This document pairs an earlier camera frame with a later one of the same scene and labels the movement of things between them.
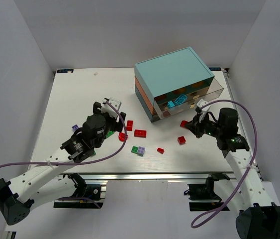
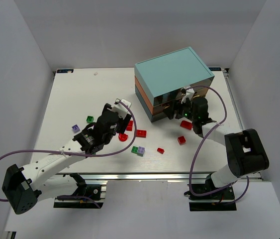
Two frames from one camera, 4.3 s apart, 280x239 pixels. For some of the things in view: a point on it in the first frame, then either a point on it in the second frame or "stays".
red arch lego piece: (122, 137) stays
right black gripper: (199, 128) to (177, 109)
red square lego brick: (181, 140) stays
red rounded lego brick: (130, 124) stays
